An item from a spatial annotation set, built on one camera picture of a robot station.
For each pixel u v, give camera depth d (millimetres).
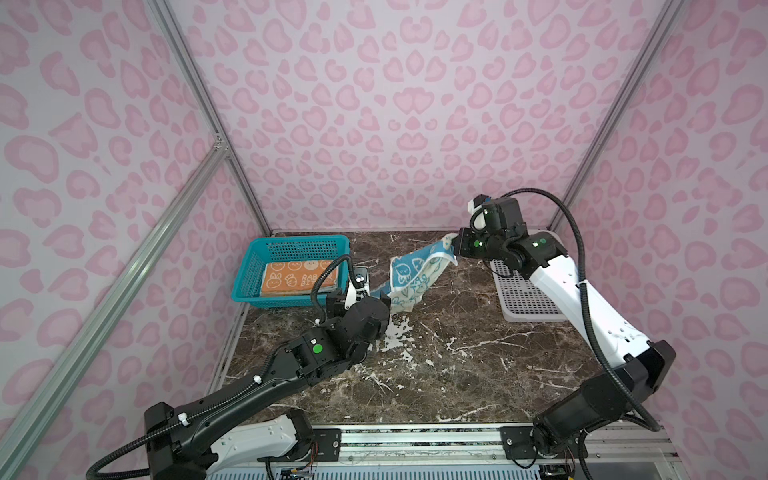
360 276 585
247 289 959
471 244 660
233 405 416
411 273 815
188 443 386
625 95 820
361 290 560
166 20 692
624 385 375
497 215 567
